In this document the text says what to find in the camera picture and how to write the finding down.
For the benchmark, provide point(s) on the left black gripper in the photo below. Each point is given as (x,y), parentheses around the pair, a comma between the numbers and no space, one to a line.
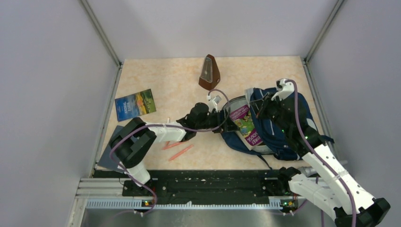
(228,126)

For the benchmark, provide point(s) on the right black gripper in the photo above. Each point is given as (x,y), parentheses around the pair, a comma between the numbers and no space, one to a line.
(260,105)

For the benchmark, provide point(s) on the navy blue backpack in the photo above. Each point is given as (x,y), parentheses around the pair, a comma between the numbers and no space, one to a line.
(273,139)

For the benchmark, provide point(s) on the purple green picture book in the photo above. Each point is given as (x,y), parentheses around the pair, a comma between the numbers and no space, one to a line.
(242,118)

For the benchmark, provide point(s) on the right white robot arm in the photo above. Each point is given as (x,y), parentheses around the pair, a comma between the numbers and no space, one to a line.
(342,198)

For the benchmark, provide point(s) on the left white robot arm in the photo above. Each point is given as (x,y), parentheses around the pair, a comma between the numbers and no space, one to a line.
(134,140)

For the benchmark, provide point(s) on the lower orange pen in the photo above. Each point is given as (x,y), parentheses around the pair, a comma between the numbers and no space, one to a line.
(180,152)

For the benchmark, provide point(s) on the orange pen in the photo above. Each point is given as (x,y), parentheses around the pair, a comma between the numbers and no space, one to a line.
(168,146)
(180,152)

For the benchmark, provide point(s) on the brown wooden metronome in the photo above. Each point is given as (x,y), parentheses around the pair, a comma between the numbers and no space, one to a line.
(210,74)

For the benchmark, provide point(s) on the middle orange pen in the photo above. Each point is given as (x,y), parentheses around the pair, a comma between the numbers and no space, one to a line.
(168,146)

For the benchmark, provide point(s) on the blue Animal Farm book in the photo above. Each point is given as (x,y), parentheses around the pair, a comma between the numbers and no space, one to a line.
(135,105)

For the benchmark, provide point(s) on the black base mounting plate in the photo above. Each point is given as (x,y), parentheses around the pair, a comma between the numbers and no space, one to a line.
(211,187)

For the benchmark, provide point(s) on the dark blue notebook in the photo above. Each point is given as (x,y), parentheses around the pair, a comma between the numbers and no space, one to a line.
(105,161)

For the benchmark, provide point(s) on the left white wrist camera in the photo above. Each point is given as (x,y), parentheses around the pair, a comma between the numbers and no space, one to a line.
(212,103)

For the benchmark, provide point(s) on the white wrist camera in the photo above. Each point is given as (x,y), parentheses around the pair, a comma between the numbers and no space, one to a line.
(212,103)
(285,87)

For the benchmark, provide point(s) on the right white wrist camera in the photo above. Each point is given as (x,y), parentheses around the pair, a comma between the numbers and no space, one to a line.
(285,87)

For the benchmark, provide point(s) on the aluminium frame rail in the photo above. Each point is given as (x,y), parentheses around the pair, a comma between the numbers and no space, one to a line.
(99,202)

